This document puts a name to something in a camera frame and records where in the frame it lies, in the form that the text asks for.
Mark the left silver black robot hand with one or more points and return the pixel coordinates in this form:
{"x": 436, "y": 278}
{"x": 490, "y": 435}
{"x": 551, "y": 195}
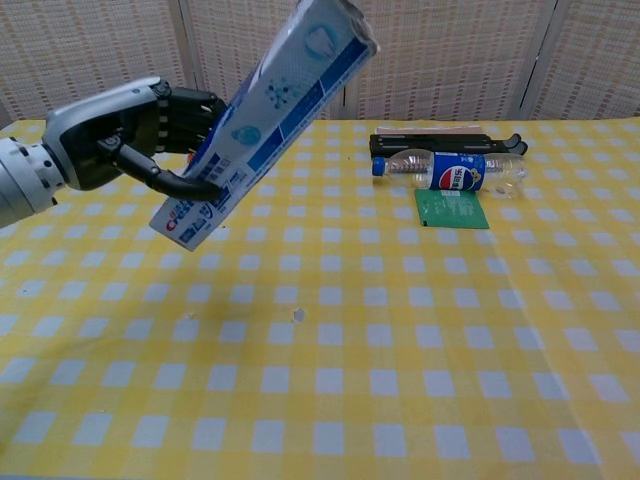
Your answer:
{"x": 100, "y": 130}

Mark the blue white toothpaste box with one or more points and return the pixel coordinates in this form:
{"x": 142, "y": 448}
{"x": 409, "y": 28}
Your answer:
{"x": 280, "y": 100}

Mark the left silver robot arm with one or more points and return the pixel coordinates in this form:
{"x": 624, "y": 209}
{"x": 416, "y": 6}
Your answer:
{"x": 20, "y": 180}

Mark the yellow white checkered tablecloth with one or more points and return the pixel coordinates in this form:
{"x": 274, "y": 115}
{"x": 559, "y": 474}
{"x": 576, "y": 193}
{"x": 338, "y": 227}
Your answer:
{"x": 350, "y": 375}

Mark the white woven folding screen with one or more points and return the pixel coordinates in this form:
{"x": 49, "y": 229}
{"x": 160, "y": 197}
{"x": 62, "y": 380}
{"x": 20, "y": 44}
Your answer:
{"x": 100, "y": 45}

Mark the black folding stand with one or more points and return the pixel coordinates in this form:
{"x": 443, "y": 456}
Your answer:
{"x": 425, "y": 141}

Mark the clear Pepsi plastic bottle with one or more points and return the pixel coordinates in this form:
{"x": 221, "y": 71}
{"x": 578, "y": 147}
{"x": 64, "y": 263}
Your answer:
{"x": 452, "y": 172}

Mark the green flat packet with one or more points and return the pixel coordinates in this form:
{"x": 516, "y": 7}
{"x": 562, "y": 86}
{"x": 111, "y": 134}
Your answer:
{"x": 452, "y": 212}

